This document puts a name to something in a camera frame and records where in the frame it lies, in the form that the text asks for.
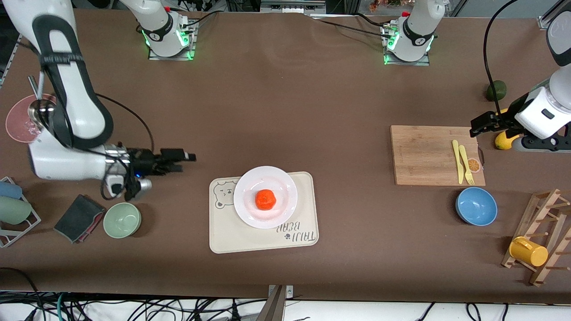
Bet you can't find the yellow plastic fork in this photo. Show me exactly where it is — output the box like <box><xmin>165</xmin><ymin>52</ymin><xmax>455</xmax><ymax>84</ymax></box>
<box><xmin>459</xmin><ymin>145</ymin><xmax>475</xmax><ymax>185</ymax></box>

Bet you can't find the yellow mug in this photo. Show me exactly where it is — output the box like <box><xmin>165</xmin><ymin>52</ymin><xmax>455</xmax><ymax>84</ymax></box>
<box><xmin>509</xmin><ymin>236</ymin><xmax>549</xmax><ymax>268</ymax></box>

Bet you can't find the aluminium mount bracket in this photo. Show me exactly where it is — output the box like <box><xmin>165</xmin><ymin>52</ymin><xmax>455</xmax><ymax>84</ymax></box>
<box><xmin>257</xmin><ymin>284</ymin><xmax>295</xmax><ymax>321</ymax></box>

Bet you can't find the blue bowl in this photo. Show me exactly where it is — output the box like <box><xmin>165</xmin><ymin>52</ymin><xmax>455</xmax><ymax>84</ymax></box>
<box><xmin>455</xmin><ymin>187</ymin><xmax>498</xmax><ymax>226</ymax></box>

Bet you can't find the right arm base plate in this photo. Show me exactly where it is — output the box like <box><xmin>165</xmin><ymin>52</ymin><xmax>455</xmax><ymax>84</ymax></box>
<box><xmin>148</xmin><ymin>19</ymin><xmax>197</xmax><ymax>61</ymax></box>

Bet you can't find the orange fruit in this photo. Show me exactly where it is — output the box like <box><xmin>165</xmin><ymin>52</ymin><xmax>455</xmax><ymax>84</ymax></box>
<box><xmin>255</xmin><ymin>189</ymin><xmax>277</xmax><ymax>211</ymax></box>

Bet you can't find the pink bowl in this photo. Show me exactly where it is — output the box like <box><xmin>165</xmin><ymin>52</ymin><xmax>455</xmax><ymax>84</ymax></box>
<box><xmin>5</xmin><ymin>94</ymin><xmax>58</xmax><ymax>144</ymax></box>

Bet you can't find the dark green avocado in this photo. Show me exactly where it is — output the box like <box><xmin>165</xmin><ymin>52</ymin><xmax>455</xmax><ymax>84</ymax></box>
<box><xmin>486</xmin><ymin>80</ymin><xmax>508</xmax><ymax>102</ymax></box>

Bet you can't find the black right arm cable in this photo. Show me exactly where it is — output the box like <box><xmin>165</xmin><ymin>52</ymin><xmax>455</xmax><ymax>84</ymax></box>
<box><xmin>95</xmin><ymin>93</ymin><xmax>155</xmax><ymax>154</ymax></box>

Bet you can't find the white round plate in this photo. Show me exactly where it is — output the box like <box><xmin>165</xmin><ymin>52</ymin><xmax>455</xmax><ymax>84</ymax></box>
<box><xmin>233</xmin><ymin>166</ymin><xmax>298</xmax><ymax>230</ymax></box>

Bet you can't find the black right base cable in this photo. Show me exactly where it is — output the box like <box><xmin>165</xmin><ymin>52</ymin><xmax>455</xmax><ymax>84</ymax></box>
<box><xmin>181</xmin><ymin>10</ymin><xmax>220</xmax><ymax>28</ymax></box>

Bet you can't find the light blue cup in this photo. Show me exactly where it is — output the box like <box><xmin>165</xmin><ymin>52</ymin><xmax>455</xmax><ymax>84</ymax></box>
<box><xmin>0</xmin><ymin>181</ymin><xmax>23</xmax><ymax>200</ymax></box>

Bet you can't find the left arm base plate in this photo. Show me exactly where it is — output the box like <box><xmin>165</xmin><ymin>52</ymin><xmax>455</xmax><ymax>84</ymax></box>
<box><xmin>383</xmin><ymin>22</ymin><xmax>431</xmax><ymax>66</ymax></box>

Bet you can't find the dark grey folded cloth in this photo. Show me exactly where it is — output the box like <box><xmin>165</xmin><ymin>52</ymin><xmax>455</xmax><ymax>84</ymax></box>
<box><xmin>54</xmin><ymin>194</ymin><xmax>106</xmax><ymax>244</ymax></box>

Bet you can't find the metal ladle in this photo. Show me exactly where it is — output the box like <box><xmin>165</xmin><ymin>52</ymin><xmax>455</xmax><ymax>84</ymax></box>
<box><xmin>28</xmin><ymin>76</ymin><xmax>57</xmax><ymax>131</ymax></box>

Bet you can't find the aluminium frame profile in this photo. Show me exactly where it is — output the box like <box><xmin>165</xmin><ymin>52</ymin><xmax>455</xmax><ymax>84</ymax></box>
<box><xmin>538</xmin><ymin>0</ymin><xmax>568</xmax><ymax>31</ymax></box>

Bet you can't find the yellow plastic knife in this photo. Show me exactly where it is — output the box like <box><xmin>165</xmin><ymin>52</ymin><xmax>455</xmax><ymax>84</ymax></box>
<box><xmin>452</xmin><ymin>140</ymin><xmax>465</xmax><ymax>185</ymax></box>

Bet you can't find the wooden peg rack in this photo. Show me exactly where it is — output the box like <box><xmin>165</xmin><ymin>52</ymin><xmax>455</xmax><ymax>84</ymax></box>
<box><xmin>501</xmin><ymin>189</ymin><xmax>571</xmax><ymax>287</ymax></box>

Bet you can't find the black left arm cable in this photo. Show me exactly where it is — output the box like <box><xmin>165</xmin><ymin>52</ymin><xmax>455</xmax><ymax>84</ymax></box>
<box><xmin>484</xmin><ymin>0</ymin><xmax>521</xmax><ymax>111</ymax></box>

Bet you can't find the black left base cable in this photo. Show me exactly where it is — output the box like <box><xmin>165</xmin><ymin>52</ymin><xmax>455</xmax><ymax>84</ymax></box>
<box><xmin>312</xmin><ymin>12</ymin><xmax>395</xmax><ymax>37</ymax></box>

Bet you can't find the white wire cup rack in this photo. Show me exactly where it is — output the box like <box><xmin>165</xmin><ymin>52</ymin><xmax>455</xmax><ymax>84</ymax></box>
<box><xmin>0</xmin><ymin>176</ymin><xmax>41</xmax><ymax>248</ymax></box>

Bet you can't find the bamboo cutting board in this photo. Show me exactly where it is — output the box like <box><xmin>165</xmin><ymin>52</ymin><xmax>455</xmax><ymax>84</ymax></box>
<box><xmin>390</xmin><ymin>125</ymin><xmax>486</xmax><ymax>186</ymax></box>

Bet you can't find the pale green bowl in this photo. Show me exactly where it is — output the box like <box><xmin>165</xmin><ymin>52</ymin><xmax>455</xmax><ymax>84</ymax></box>
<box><xmin>103</xmin><ymin>202</ymin><xmax>142</xmax><ymax>239</ymax></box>

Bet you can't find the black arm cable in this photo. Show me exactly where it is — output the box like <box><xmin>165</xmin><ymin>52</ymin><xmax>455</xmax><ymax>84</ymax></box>
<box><xmin>95</xmin><ymin>93</ymin><xmax>155</xmax><ymax>154</ymax></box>
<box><xmin>484</xmin><ymin>0</ymin><xmax>521</xmax><ymax>111</ymax></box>

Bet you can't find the black base cable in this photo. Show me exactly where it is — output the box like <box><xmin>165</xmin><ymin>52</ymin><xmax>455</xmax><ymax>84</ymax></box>
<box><xmin>181</xmin><ymin>10</ymin><xmax>220</xmax><ymax>28</ymax></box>
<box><xmin>312</xmin><ymin>12</ymin><xmax>395</xmax><ymax>37</ymax></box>

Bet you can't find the cream tray with bear print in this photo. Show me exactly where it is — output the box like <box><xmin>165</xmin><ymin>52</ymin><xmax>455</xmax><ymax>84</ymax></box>
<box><xmin>209</xmin><ymin>172</ymin><xmax>319</xmax><ymax>254</ymax></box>

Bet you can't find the pale green cup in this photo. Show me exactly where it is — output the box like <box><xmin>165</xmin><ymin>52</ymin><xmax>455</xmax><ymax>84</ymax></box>
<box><xmin>0</xmin><ymin>196</ymin><xmax>33</xmax><ymax>225</ymax></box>

